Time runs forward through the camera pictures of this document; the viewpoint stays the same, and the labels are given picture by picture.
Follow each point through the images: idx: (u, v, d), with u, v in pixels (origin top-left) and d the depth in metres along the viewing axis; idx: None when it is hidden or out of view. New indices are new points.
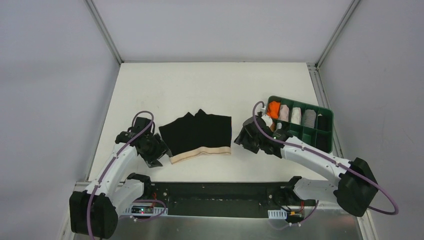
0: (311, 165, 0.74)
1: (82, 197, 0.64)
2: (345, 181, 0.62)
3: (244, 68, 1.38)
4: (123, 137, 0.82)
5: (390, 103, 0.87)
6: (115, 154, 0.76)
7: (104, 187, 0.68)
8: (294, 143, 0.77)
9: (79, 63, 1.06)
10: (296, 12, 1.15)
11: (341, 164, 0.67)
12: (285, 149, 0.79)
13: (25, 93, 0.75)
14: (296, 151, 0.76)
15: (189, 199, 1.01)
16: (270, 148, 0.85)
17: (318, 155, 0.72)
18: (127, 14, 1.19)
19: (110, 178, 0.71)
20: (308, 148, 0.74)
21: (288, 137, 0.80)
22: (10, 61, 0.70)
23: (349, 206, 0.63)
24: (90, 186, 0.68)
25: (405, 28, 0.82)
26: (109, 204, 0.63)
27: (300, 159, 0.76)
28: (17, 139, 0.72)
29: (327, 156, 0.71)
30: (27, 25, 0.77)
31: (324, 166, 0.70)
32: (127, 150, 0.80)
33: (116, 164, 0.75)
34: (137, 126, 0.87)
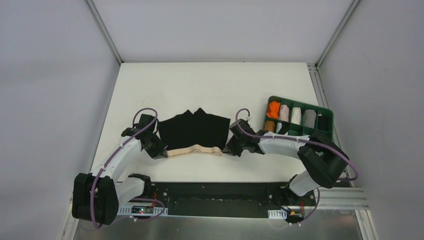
0: (283, 149, 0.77)
1: (87, 179, 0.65)
2: (305, 152, 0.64)
3: (244, 68, 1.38)
4: (129, 131, 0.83)
5: (390, 103, 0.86)
6: (121, 143, 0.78)
7: (109, 171, 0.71)
8: (266, 135, 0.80)
9: (79, 63, 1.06)
10: (296, 11, 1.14)
11: (301, 139, 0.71)
12: (261, 142, 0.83)
13: (25, 93, 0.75)
14: (269, 141, 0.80)
15: (189, 199, 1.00)
16: (253, 147, 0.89)
17: (284, 138, 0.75)
18: (127, 15, 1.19)
19: (115, 164, 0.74)
20: (278, 136, 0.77)
21: (265, 132, 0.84)
22: (9, 61, 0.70)
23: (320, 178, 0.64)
24: (95, 169, 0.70)
25: (405, 28, 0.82)
26: (112, 187, 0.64)
27: (275, 148, 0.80)
28: (17, 139, 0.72)
29: (289, 136, 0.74)
30: (26, 24, 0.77)
31: (288, 145, 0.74)
32: (132, 142, 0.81)
33: (121, 152, 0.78)
34: (142, 123, 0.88)
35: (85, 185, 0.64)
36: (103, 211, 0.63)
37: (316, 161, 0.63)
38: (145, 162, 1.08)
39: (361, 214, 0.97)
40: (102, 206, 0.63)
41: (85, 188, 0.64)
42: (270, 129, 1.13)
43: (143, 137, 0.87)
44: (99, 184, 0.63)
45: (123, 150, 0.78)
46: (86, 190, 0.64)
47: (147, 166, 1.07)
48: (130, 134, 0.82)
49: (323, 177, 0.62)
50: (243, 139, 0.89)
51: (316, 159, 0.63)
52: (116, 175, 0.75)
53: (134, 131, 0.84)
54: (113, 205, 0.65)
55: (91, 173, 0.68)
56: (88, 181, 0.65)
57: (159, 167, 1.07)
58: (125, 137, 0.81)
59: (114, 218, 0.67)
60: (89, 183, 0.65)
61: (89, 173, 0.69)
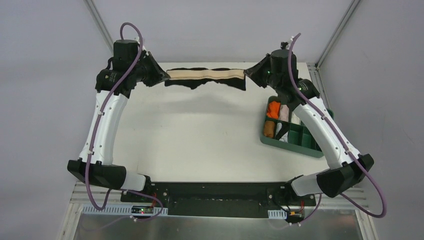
0: (319, 137, 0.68)
1: (81, 164, 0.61)
2: (343, 170, 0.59)
3: (244, 68, 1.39)
4: (104, 83, 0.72)
5: (390, 103, 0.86)
6: (99, 110, 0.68)
7: (98, 153, 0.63)
8: (316, 107, 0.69)
9: (79, 63, 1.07)
10: (296, 12, 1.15)
11: (351, 154, 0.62)
12: (304, 107, 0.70)
13: (26, 93, 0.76)
14: (315, 115, 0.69)
15: (188, 199, 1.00)
16: (287, 97, 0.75)
17: (334, 133, 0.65)
18: (127, 15, 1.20)
19: (102, 141, 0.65)
20: (328, 121, 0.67)
21: (314, 96, 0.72)
22: (11, 62, 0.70)
23: (328, 187, 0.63)
24: (83, 153, 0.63)
25: (404, 28, 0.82)
26: (109, 168, 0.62)
27: (311, 125, 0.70)
28: (18, 138, 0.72)
29: (342, 138, 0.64)
30: (28, 25, 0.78)
31: (332, 146, 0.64)
32: (113, 100, 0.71)
33: (105, 118, 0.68)
34: (120, 58, 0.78)
35: (79, 171, 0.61)
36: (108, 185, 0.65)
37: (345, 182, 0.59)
38: (145, 163, 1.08)
39: (361, 214, 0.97)
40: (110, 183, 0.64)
41: (81, 171, 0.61)
42: (270, 128, 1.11)
43: (125, 83, 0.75)
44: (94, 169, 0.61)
45: (106, 115, 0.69)
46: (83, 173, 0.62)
47: (147, 166, 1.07)
48: (106, 87, 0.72)
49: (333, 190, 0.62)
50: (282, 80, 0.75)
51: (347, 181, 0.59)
52: (111, 150, 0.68)
53: (110, 79, 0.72)
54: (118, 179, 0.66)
55: (80, 158, 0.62)
56: (81, 166, 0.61)
57: (159, 167, 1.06)
58: (102, 93, 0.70)
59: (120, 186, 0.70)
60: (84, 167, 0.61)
61: (78, 158, 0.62)
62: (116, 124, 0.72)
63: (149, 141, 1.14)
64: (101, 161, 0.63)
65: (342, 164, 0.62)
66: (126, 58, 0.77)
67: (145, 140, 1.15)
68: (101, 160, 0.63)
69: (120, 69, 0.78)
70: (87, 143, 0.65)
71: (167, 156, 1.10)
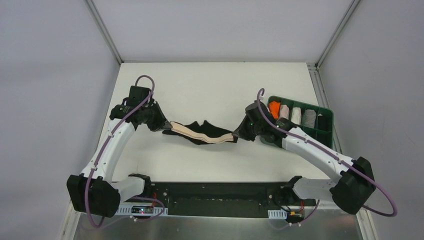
0: (313, 159, 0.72)
1: (80, 181, 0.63)
2: (345, 179, 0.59)
3: (244, 68, 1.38)
4: (118, 112, 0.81)
5: (390, 103, 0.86)
6: (111, 132, 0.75)
7: (100, 170, 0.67)
8: (297, 135, 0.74)
9: (79, 63, 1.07)
10: (296, 11, 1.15)
11: (344, 161, 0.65)
12: (287, 139, 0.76)
13: (25, 92, 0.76)
14: (299, 142, 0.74)
15: (189, 199, 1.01)
16: (271, 137, 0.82)
17: (322, 150, 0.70)
18: (127, 14, 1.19)
19: (107, 160, 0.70)
20: (312, 141, 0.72)
21: (292, 127, 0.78)
22: (10, 61, 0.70)
23: (343, 203, 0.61)
24: (86, 169, 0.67)
25: (404, 28, 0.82)
26: (108, 188, 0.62)
27: (301, 151, 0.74)
28: (17, 137, 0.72)
29: (330, 152, 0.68)
30: (27, 24, 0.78)
31: (325, 162, 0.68)
32: (123, 127, 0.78)
33: (113, 141, 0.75)
34: (133, 98, 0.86)
35: (78, 187, 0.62)
36: (103, 208, 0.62)
37: (354, 191, 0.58)
38: (144, 163, 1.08)
39: (361, 214, 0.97)
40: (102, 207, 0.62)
41: (79, 188, 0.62)
42: None
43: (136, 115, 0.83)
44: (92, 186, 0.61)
45: (114, 139, 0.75)
46: (82, 189, 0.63)
47: (147, 166, 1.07)
48: (119, 116, 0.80)
49: (348, 203, 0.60)
50: (262, 125, 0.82)
51: (354, 189, 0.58)
52: (113, 169, 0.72)
53: (123, 110, 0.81)
54: (112, 204, 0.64)
55: (82, 173, 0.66)
56: (82, 180, 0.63)
57: (159, 167, 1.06)
58: (116, 119, 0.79)
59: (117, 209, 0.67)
60: (83, 183, 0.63)
61: (81, 173, 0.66)
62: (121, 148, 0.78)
63: (149, 141, 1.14)
64: (102, 176, 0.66)
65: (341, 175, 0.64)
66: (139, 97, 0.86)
67: (145, 140, 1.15)
68: (102, 176, 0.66)
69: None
70: (92, 160, 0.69)
71: (167, 156, 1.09)
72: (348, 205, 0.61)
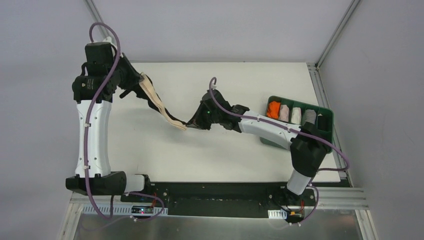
0: (268, 134, 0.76)
1: (78, 182, 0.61)
2: (296, 145, 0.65)
3: (244, 68, 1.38)
4: (83, 92, 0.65)
5: (390, 103, 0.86)
6: (85, 122, 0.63)
7: (95, 167, 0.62)
8: (250, 116, 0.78)
9: (79, 64, 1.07)
10: (295, 12, 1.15)
11: (292, 129, 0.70)
12: (242, 122, 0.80)
13: (26, 92, 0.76)
14: (252, 123, 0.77)
15: (189, 199, 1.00)
16: (229, 124, 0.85)
17: (274, 124, 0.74)
18: (127, 15, 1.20)
19: (97, 154, 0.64)
20: (264, 119, 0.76)
21: (246, 111, 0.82)
22: (11, 62, 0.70)
23: (304, 168, 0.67)
24: (79, 169, 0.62)
25: (404, 28, 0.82)
26: (108, 181, 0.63)
27: (258, 131, 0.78)
28: (18, 138, 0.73)
29: (279, 124, 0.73)
30: (28, 25, 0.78)
31: (277, 133, 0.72)
32: (97, 109, 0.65)
33: (93, 130, 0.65)
34: (94, 63, 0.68)
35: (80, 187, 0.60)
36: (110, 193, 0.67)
37: (306, 153, 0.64)
38: (144, 162, 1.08)
39: (361, 214, 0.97)
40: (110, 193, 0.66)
41: (80, 188, 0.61)
42: None
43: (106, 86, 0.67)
44: (95, 184, 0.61)
45: (93, 127, 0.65)
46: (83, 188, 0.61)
47: (147, 166, 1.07)
48: (87, 96, 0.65)
49: (307, 167, 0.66)
50: (219, 114, 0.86)
51: (306, 151, 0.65)
52: (106, 158, 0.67)
53: (87, 86, 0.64)
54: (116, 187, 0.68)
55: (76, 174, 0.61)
56: (80, 181, 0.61)
57: (158, 167, 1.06)
58: (83, 102, 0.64)
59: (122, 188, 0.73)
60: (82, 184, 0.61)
61: (75, 174, 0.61)
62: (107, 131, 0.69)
63: (149, 141, 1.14)
64: (100, 173, 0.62)
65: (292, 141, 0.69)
66: (102, 61, 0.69)
67: (145, 140, 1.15)
68: (99, 173, 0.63)
69: (96, 74, 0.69)
70: (79, 157, 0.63)
71: (167, 156, 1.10)
72: (308, 168, 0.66)
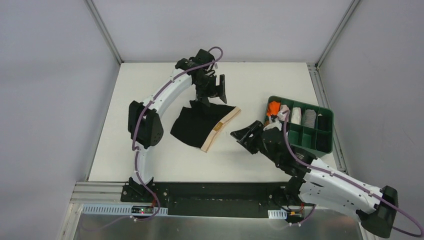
0: (339, 192, 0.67)
1: (138, 109, 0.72)
2: (382, 215, 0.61)
3: (244, 68, 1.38)
4: (183, 65, 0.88)
5: (391, 102, 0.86)
6: (173, 78, 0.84)
7: (156, 105, 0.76)
8: (322, 168, 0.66)
9: (79, 63, 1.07)
10: (296, 11, 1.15)
11: (376, 194, 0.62)
12: (310, 174, 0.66)
13: (25, 92, 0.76)
14: (324, 177, 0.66)
15: (189, 199, 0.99)
16: (291, 171, 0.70)
17: (350, 183, 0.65)
18: (127, 14, 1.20)
19: (163, 99, 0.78)
20: (338, 175, 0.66)
21: (312, 159, 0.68)
22: (11, 61, 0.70)
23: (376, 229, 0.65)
24: (146, 100, 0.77)
25: (405, 28, 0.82)
26: (158, 119, 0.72)
27: (328, 186, 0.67)
28: (17, 137, 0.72)
29: (360, 185, 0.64)
30: (28, 24, 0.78)
31: (356, 195, 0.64)
32: (183, 78, 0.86)
33: (172, 86, 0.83)
34: (198, 58, 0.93)
35: (136, 112, 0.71)
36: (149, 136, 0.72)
37: (386, 222, 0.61)
38: None
39: None
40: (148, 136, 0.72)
41: (136, 113, 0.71)
42: None
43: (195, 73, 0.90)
44: (148, 113, 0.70)
45: (174, 84, 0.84)
46: (137, 115, 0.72)
47: None
48: (183, 68, 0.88)
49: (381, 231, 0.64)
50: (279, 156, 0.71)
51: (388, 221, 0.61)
52: (163, 109, 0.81)
53: (188, 63, 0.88)
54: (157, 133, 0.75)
55: (142, 102, 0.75)
56: (139, 108, 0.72)
57: (158, 168, 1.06)
58: (179, 70, 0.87)
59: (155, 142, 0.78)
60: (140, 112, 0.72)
61: (141, 102, 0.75)
62: (175, 95, 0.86)
63: None
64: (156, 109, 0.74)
65: (375, 208, 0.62)
66: (205, 60, 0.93)
67: None
68: (156, 109, 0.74)
69: None
70: (151, 95, 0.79)
71: (167, 156, 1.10)
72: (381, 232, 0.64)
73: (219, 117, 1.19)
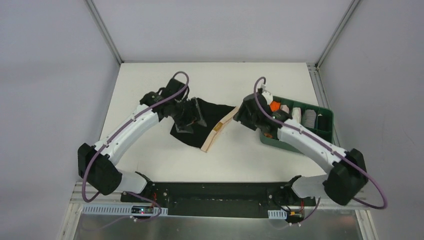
0: (307, 150, 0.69)
1: (88, 155, 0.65)
2: (338, 171, 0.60)
3: (244, 68, 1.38)
4: (149, 99, 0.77)
5: (390, 103, 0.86)
6: (133, 116, 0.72)
7: (110, 149, 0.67)
8: (292, 126, 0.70)
9: (79, 64, 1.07)
10: (296, 11, 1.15)
11: (337, 152, 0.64)
12: (282, 130, 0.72)
13: (25, 92, 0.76)
14: (293, 133, 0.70)
15: (189, 199, 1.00)
16: (267, 128, 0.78)
17: (316, 141, 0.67)
18: (127, 14, 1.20)
19: (120, 141, 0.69)
20: (307, 133, 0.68)
21: (288, 118, 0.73)
22: (11, 61, 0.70)
23: (335, 193, 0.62)
24: (100, 142, 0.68)
25: (404, 28, 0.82)
26: (110, 166, 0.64)
27: (297, 143, 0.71)
28: (18, 137, 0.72)
29: (323, 142, 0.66)
30: (28, 25, 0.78)
31: (319, 152, 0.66)
32: (147, 115, 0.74)
33: (132, 126, 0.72)
34: (168, 90, 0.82)
35: (86, 158, 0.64)
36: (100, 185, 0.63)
37: (345, 183, 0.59)
38: (144, 163, 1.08)
39: (361, 214, 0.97)
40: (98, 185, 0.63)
41: (86, 160, 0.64)
42: None
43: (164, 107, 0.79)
44: (98, 159, 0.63)
45: (134, 123, 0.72)
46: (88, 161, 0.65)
47: (147, 166, 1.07)
48: (148, 103, 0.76)
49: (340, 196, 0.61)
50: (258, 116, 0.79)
51: (346, 181, 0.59)
52: (120, 152, 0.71)
53: (155, 98, 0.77)
54: (111, 182, 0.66)
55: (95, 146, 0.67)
56: (90, 153, 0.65)
57: (158, 168, 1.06)
58: (144, 105, 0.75)
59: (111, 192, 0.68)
60: (91, 154, 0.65)
61: (93, 145, 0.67)
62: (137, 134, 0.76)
63: (149, 142, 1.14)
64: (109, 155, 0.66)
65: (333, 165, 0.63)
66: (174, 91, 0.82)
67: (145, 140, 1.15)
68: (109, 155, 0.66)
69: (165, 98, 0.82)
70: (107, 136, 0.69)
71: (167, 156, 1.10)
72: (342, 198, 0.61)
73: (219, 117, 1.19)
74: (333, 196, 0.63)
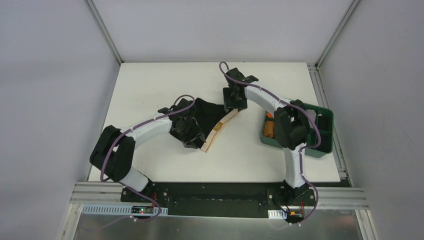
0: (264, 103, 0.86)
1: (110, 137, 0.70)
2: (280, 112, 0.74)
3: (243, 68, 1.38)
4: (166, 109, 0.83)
5: (390, 103, 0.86)
6: (155, 117, 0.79)
7: (134, 134, 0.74)
8: (255, 84, 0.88)
9: (79, 64, 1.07)
10: (295, 11, 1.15)
11: (283, 101, 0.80)
12: (247, 88, 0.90)
13: (25, 92, 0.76)
14: (255, 90, 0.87)
15: (189, 199, 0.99)
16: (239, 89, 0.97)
17: (269, 94, 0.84)
18: (127, 14, 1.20)
19: (142, 131, 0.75)
20: (265, 89, 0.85)
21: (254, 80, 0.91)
22: (10, 61, 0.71)
23: (281, 136, 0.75)
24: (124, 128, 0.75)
25: (404, 28, 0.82)
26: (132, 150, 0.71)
27: (258, 98, 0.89)
28: (17, 138, 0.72)
29: (274, 95, 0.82)
30: (28, 25, 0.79)
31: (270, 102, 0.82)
32: (165, 120, 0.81)
33: (152, 124, 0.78)
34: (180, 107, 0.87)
35: (109, 139, 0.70)
36: (116, 168, 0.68)
37: (284, 123, 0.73)
38: (144, 163, 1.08)
39: (361, 214, 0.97)
40: (115, 167, 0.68)
41: (108, 141, 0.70)
42: (270, 128, 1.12)
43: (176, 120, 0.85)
44: (122, 141, 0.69)
45: (154, 123, 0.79)
46: (109, 142, 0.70)
47: (147, 166, 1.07)
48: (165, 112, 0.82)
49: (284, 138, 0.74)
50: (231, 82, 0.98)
51: (285, 121, 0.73)
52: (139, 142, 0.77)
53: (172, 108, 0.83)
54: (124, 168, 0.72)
55: (119, 129, 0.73)
56: (113, 135, 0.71)
57: (158, 168, 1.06)
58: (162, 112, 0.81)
59: (120, 179, 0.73)
60: (113, 137, 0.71)
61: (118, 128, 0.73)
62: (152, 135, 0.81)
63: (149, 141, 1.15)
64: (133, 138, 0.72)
65: None
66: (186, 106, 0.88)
67: None
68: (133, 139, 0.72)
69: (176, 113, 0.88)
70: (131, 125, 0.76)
71: (167, 155, 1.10)
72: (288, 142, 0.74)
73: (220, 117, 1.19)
74: (281, 140, 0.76)
